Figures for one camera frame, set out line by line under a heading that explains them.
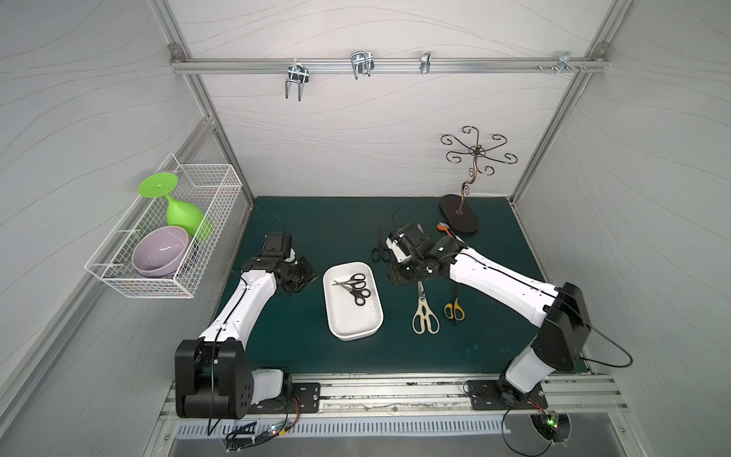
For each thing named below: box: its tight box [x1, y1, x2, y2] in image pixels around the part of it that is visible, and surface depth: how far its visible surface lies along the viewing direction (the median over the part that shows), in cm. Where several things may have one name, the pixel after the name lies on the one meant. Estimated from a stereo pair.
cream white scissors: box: [412, 279, 440, 335], surface depth 89 cm
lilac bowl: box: [131, 225, 190, 279], surface depth 62 cm
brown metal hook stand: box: [439, 125, 518, 234], surface depth 98 cm
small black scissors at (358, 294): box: [338, 283, 372, 307], surface depth 95 cm
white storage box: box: [322, 260, 384, 342], surface depth 91 cm
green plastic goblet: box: [138, 172, 214, 242], surface depth 64 cm
